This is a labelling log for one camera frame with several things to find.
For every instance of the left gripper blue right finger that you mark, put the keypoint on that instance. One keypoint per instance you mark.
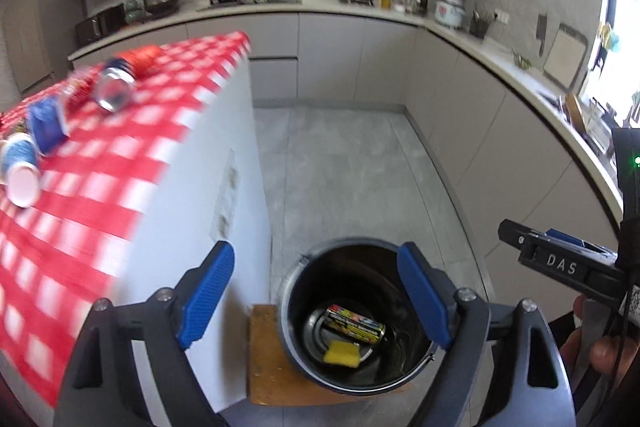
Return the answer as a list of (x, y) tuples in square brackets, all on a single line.
[(457, 321)]

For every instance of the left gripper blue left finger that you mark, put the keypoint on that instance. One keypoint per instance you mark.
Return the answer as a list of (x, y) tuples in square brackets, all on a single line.
[(173, 319)]

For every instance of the yellow green sponge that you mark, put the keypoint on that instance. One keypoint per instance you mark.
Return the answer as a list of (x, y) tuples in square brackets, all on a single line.
[(342, 353)]

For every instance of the blue white paper cup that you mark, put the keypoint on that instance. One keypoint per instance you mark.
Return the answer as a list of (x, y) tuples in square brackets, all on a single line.
[(20, 173)]

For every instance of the blue soda can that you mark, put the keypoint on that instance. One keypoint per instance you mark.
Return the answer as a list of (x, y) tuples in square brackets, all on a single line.
[(114, 85)]

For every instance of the orange plastic bag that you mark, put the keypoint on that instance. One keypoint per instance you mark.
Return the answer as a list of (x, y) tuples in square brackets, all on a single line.
[(141, 60)]

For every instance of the clear plastic bag bundle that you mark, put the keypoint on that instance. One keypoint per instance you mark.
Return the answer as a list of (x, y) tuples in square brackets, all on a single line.
[(77, 89)]

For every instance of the black trash bucket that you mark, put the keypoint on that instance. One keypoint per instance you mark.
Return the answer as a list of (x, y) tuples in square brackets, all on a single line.
[(361, 275)]

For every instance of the lower kitchen cabinets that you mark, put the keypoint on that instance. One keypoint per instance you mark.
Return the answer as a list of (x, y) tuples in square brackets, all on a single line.
[(500, 144)]

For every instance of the kitchen cleaver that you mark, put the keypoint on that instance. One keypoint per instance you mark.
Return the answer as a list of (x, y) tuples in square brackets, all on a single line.
[(541, 32)]

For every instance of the person's right hand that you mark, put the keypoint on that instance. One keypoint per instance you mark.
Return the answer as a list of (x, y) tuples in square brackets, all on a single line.
[(602, 354)]

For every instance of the small wooden stool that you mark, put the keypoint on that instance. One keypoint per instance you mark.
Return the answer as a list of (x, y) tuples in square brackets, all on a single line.
[(272, 379)]

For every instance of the red checkered tablecloth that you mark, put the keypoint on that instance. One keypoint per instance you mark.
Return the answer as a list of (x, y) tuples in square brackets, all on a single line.
[(68, 249)]

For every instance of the white cutting board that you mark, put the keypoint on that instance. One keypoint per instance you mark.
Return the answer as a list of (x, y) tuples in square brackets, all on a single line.
[(565, 58)]

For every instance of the utensil holder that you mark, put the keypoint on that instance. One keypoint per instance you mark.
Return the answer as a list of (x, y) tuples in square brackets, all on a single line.
[(479, 24)]

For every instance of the black microwave oven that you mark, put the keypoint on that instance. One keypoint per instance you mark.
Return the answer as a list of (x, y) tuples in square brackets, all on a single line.
[(100, 25)]

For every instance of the green ceramic jar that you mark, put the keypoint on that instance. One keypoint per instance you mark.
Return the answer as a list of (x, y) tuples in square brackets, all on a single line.
[(133, 12)]

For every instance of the white rice cooker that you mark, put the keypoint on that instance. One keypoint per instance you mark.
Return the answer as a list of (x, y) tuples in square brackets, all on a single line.
[(449, 13)]

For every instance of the beige refrigerator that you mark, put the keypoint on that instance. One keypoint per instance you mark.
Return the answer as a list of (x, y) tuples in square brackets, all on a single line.
[(40, 35)]

